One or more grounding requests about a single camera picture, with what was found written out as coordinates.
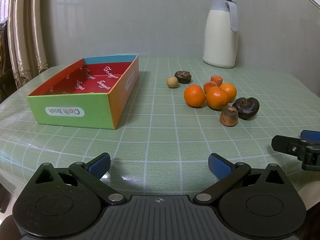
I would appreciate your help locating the orange tangerine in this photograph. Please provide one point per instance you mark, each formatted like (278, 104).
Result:
(217, 98)
(230, 91)
(194, 96)

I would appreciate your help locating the slanted orange carrot piece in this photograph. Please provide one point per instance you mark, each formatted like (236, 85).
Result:
(208, 86)

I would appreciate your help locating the white jug with grey lid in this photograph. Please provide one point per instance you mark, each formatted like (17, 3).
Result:
(220, 37)

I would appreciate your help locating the green checked tablecloth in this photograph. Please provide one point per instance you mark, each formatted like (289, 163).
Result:
(175, 135)

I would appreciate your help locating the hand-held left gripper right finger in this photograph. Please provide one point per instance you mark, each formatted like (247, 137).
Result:
(220, 166)

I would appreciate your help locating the dark brown water chestnut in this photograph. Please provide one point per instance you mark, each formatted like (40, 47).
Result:
(183, 77)
(246, 108)

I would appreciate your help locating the beige curtain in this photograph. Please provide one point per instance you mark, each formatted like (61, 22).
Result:
(27, 35)

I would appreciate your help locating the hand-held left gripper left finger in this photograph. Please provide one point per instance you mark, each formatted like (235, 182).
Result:
(100, 165)

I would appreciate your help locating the colourful cardboard box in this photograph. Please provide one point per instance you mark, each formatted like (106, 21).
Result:
(75, 110)

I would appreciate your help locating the small tan longan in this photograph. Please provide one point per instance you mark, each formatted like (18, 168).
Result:
(172, 82)

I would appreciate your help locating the dark wooden chair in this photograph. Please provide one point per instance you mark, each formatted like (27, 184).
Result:
(5, 75)

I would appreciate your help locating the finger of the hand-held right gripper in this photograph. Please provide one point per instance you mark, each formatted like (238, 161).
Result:
(287, 145)
(311, 135)

